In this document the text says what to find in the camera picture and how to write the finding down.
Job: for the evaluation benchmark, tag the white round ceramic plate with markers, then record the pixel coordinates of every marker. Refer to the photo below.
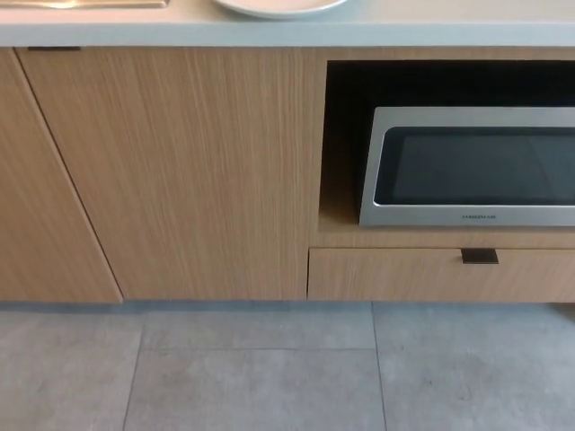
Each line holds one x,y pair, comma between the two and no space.
278,6

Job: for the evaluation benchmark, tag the wide wooden cabinet door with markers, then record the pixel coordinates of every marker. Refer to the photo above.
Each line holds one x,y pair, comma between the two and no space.
188,179

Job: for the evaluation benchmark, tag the wooden drawer front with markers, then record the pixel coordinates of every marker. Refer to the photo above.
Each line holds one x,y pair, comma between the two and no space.
404,278

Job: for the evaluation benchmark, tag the stainless steel microwave oven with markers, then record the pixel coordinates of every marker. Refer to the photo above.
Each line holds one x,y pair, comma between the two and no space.
471,215

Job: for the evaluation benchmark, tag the narrow wooden cabinet door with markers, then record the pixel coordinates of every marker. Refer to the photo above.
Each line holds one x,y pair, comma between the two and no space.
40,202

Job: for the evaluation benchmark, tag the stainless steel sink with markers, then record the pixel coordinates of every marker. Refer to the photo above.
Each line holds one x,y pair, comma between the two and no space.
81,3

